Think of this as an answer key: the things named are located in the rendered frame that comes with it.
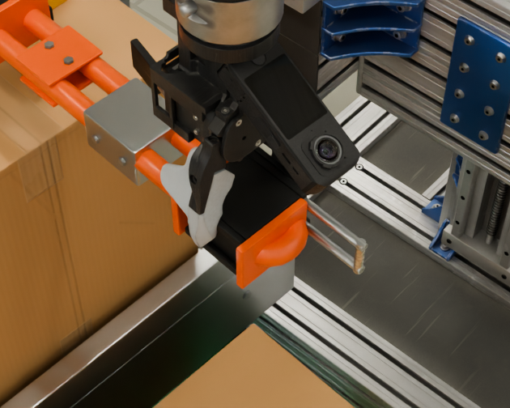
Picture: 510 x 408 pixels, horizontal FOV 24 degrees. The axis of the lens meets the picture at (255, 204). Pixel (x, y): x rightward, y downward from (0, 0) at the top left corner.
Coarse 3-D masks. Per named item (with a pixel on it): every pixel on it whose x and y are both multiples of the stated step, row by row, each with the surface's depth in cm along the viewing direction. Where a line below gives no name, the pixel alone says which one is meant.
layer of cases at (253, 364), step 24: (240, 336) 152; (264, 336) 152; (216, 360) 150; (240, 360) 150; (264, 360) 150; (288, 360) 150; (192, 384) 148; (216, 384) 148; (240, 384) 148; (264, 384) 148; (288, 384) 148; (312, 384) 148
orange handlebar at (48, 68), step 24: (24, 24) 111; (48, 24) 109; (0, 48) 108; (24, 48) 108; (48, 48) 107; (72, 48) 107; (96, 48) 107; (24, 72) 107; (48, 72) 105; (72, 72) 105; (96, 72) 106; (48, 96) 107; (72, 96) 104; (192, 144) 100; (144, 168) 99; (288, 240) 94; (264, 264) 94
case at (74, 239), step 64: (0, 64) 126; (128, 64) 126; (0, 128) 120; (64, 128) 120; (0, 192) 118; (64, 192) 126; (128, 192) 135; (0, 256) 124; (64, 256) 133; (128, 256) 143; (192, 256) 155; (0, 320) 131; (64, 320) 141; (0, 384) 139
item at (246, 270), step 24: (240, 168) 96; (240, 192) 95; (264, 192) 95; (288, 192) 95; (240, 216) 93; (264, 216) 93; (288, 216) 93; (216, 240) 96; (240, 240) 92; (264, 240) 93; (240, 264) 92
